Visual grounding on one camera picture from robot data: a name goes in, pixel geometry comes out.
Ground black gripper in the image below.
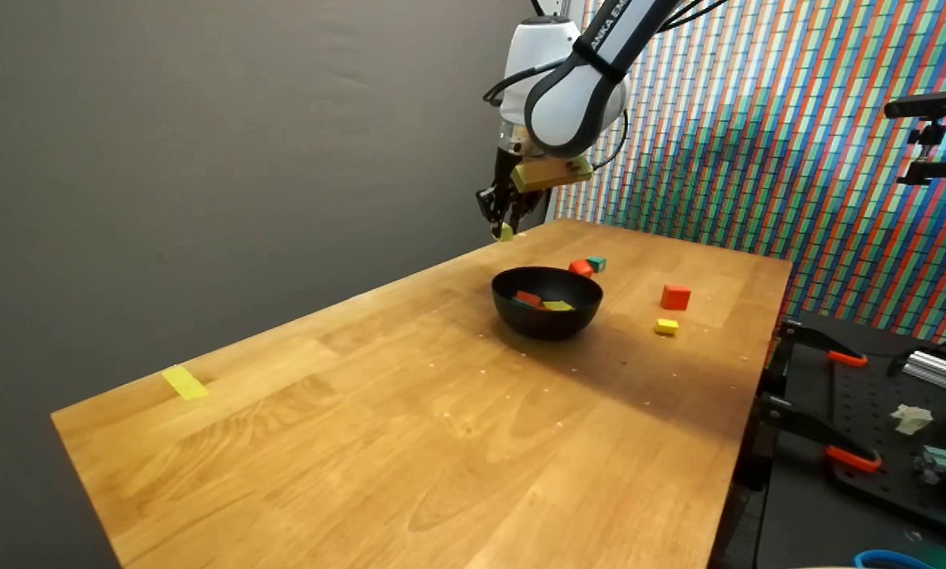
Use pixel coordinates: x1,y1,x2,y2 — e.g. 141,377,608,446
476,147,550,241

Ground black bowl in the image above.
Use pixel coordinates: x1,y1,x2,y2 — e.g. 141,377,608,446
490,261,608,343

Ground colourful patterned panel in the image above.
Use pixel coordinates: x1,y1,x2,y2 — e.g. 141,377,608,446
546,0,946,343

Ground black orange bar clamp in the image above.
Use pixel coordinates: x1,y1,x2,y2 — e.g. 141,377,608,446
780,316,873,374
758,388,887,481

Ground grey fabric backdrop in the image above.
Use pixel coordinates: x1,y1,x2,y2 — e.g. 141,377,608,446
0,0,563,569

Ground black pegboard table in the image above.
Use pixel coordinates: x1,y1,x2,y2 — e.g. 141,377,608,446
719,310,946,569

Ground white crumpled object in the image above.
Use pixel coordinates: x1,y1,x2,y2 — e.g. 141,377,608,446
890,401,936,438

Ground white bar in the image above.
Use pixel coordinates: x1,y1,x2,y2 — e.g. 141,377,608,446
900,348,946,393

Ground tan wrist camera box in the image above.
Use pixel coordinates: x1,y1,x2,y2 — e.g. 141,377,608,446
509,154,598,196

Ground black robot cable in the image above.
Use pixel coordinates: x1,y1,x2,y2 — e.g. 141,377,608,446
587,103,635,174

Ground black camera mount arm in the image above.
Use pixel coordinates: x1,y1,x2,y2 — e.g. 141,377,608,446
881,87,946,188

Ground blue handled scissors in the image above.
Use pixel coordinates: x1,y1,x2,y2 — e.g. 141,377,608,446
849,546,923,569

